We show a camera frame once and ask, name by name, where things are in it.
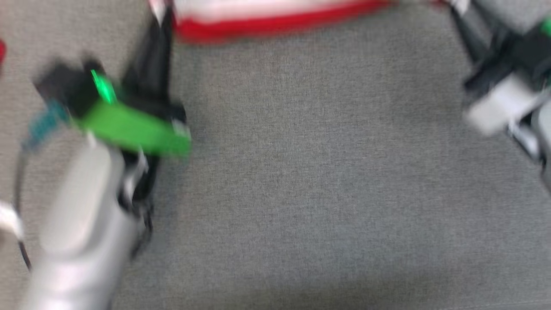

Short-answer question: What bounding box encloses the grey fabric sofa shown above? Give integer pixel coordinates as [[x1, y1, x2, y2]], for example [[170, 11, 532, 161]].
[[0, 0, 551, 310]]

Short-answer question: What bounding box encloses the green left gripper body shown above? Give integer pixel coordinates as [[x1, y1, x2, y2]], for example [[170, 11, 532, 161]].
[[75, 97, 192, 159]]

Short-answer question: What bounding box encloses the black cable teal plug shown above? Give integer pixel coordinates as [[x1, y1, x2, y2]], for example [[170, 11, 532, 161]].
[[15, 101, 69, 270]]

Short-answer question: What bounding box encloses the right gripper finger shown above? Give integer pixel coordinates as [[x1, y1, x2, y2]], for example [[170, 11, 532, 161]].
[[463, 6, 500, 56], [450, 6, 485, 63]]

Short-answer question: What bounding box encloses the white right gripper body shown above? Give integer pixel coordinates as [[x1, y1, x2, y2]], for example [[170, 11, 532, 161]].
[[463, 47, 549, 136]]

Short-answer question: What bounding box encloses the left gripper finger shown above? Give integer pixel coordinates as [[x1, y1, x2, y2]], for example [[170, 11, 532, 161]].
[[151, 22, 173, 104], [123, 26, 160, 99]]

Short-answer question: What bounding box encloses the white paper tag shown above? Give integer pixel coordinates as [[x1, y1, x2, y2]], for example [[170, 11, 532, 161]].
[[0, 201, 24, 242]]

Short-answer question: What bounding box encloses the red white basketball jersey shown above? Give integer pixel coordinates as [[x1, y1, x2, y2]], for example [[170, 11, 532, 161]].
[[149, 0, 470, 43]]

